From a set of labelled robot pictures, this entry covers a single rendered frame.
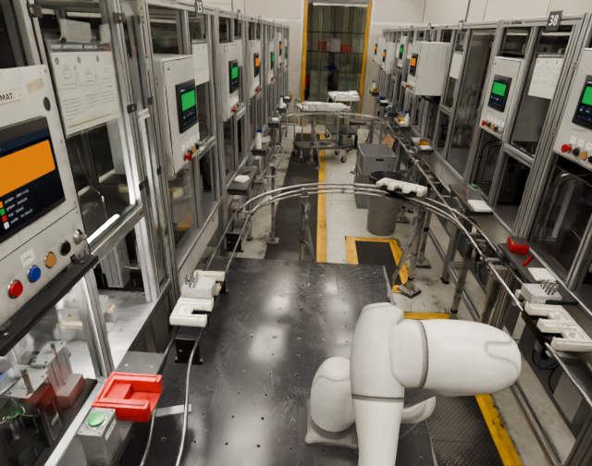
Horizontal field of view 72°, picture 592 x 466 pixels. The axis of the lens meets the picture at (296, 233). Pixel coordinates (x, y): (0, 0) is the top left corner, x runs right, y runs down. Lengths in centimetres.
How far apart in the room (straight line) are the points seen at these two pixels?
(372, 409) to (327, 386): 55
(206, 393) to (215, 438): 20
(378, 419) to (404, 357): 12
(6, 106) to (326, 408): 115
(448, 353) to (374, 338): 14
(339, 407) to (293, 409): 27
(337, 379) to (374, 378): 55
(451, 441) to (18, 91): 235
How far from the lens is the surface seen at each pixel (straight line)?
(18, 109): 102
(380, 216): 430
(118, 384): 140
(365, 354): 82
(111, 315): 169
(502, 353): 88
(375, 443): 84
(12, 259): 101
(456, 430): 259
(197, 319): 169
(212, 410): 163
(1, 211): 94
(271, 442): 153
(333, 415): 143
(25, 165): 99
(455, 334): 85
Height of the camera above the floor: 191
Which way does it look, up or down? 26 degrees down
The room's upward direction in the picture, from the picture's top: 2 degrees clockwise
